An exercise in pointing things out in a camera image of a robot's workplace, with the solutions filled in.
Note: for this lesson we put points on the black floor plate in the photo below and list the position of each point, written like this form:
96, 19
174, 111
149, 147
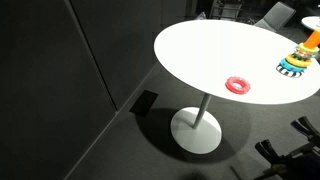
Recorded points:
144, 102

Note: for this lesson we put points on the dark spring clamp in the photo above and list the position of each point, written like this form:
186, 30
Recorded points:
268, 150
305, 126

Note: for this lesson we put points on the grey office chair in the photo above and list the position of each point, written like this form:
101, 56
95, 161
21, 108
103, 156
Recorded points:
276, 16

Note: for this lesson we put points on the small white round table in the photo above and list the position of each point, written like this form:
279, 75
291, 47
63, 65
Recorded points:
313, 22

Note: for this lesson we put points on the white table pedestal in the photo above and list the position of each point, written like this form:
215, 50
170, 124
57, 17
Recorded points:
196, 136

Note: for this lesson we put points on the dark chair frame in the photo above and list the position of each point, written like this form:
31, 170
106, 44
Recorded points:
226, 10

